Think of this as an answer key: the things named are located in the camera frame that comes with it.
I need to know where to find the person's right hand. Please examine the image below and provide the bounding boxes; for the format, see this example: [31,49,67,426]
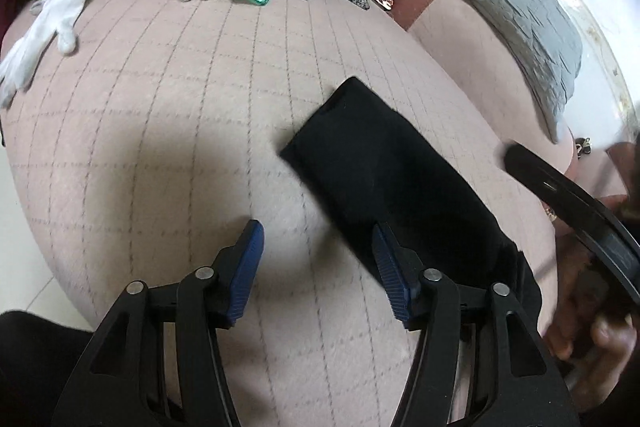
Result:
[544,194,640,410]

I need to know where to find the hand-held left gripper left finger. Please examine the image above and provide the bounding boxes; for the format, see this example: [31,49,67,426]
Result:
[52,219,265,427]

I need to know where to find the dark cloth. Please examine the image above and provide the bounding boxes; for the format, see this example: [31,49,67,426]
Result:
[0,311,97,427]

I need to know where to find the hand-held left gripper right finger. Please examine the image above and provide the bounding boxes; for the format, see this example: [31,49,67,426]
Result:
[371,222,576,427]

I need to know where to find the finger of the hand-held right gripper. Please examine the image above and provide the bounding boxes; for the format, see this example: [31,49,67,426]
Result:
[502,143,601,233]

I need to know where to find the grey quilted pillow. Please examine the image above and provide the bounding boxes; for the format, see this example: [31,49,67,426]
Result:
[397,0,585,144]

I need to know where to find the black pants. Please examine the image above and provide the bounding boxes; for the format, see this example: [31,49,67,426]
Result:
[279,77,545,344]

